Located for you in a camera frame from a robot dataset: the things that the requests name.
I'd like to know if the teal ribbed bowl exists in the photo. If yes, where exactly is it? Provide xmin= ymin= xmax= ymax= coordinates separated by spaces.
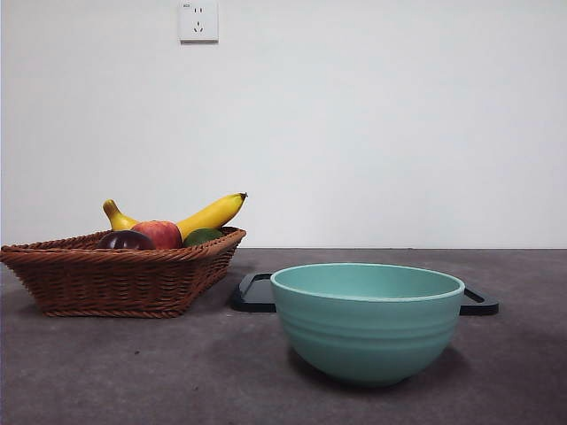
xmin=269 ymin=262 xmax=466 ymax=389

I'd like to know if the dark purple plum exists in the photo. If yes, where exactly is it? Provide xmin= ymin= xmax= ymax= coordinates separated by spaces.
xmin=96 ymin=229 xmax=157 ymax=251

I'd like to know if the yellow banana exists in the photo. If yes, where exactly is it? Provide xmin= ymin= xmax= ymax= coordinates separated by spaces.
xmin=102 ymin=191 xmax=248 ymax=243

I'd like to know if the green lime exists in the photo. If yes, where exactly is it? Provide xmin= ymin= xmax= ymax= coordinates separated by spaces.
xmin=182 ymin=228 xmax=224 ymax=248

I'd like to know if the dark rectangular tray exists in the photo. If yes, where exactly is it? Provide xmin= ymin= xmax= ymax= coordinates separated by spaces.
xmin=229 ymin=272 xmax=501 ymax=316

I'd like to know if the red yellow apple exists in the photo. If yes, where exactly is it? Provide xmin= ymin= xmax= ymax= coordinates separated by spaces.
xmin=131 ymin=220 xmax=183 ymax=251

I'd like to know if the brown wicker basket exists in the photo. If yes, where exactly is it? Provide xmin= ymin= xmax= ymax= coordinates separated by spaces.
xmin=0 ymin=227 xmax=247 ymax=319

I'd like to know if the white wall power socket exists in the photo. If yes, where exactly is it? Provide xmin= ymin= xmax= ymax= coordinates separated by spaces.
xmin=179 ymin=0 xmax=220 ymax=44

